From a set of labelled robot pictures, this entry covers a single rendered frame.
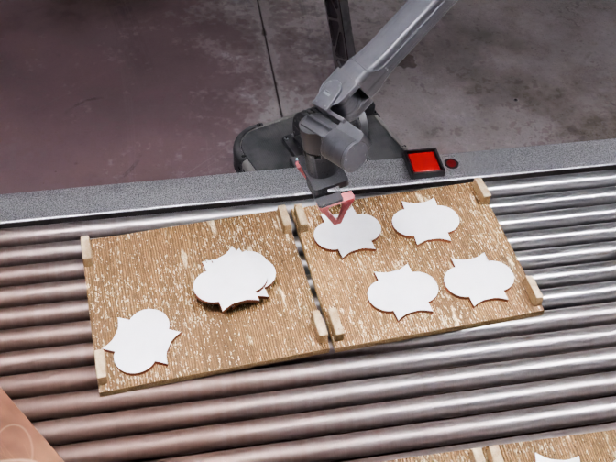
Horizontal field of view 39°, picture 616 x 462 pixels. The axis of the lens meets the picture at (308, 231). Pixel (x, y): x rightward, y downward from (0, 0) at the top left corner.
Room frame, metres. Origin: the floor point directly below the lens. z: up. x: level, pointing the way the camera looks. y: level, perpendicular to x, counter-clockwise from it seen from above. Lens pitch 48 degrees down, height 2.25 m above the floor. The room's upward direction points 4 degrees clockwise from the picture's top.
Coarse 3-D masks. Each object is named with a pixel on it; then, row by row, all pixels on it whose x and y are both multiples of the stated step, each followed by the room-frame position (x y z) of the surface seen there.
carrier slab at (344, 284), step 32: (416, 192) 1.30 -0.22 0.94; (448, 192) 1.31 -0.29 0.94; (320, 224) 1.19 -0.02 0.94; (384, 224) 1.20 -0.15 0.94; (480, 224) 1.22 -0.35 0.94; (320, 256) 1.11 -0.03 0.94; (352, 256) 1.11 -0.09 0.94; (384, 256) 1.12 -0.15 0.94; (416, 256) 1.13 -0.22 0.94; (448, 256) 1.13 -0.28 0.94; (512, 256) 1.14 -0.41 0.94; (320, 288) 1.03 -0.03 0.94; (352, 288) 1.03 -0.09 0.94; (512, 288) 1.06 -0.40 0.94; (352, 320) 0.96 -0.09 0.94; (384, 320) 0.96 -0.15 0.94; (416, 320) 0.97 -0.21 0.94; (448, 320) 0.97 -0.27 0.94; (480, 320) 0.98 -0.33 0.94
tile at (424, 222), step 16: (416, 208) 1.25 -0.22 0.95; (432, 208) 1.25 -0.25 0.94; (448, 208) 1.25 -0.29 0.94; (400, 224) 1.20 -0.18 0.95; (416, 224) 1.20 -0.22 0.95; (432, 224) 1.21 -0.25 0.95; (448, 224) 1.21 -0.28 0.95; (416, 240) 1.16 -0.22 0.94; (432, 240) 1.17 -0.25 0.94; (448, 240) 1.17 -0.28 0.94
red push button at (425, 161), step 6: (408, 156) 1.42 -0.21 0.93; (414, 156) 1.42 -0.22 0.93; (420, 156) 1.42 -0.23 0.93; (426, 156) 1.42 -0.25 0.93; (432, 156) 1.42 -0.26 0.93; (414, 162) 1.40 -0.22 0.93; (420, 162) 1.40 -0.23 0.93; (426, 162) 1.40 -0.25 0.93; (432, 162) 1.40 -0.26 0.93; (414, 168) 1.38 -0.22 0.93; (420, 168) 1.38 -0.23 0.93; (426, 168) 1.38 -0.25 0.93; (432, 168) 1.39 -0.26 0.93; (438, 168) 1.39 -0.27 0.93
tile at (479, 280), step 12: (456, 264) 1.10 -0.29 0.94; (468, 264) 1.11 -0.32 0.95; (480, 264) 1.11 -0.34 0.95; (492, 264) 1.11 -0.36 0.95; (504, 264) 1.11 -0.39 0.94; (456, 276) 1.07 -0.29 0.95; (468, 276) 1.08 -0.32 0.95; (480, 276) 1.08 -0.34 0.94; (492, 276) 1.08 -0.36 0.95; (504, 276) 1.08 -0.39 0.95; (456, 288) 1.04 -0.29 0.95; (468, 288) 1.05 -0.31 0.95; (480, 288) 1.05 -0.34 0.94; (492, 288) 1.05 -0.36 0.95; (504, 288) 1.05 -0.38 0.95; (480, 300) 1.02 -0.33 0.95; (492, 300) 1.03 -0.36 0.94; (504, 300) 1.03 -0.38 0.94
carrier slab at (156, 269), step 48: (96, 240) 1.11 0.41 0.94; (144, 240) 1.11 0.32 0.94; (192, 240) 1.12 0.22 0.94; (240, 240) 1.13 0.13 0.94; (288, 240) 1.14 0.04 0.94; (96, 288) 0.99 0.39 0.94; (144, 288) 1.00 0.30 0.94; (192, 288) 1.01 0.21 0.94; (288, 288) 1.02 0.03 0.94; (96, 336) 0.88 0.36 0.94; (192, 336) 0.90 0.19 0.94; (240, 336) 0.90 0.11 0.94; (288, 336) 0.91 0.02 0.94; (144, 384) 0.79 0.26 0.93
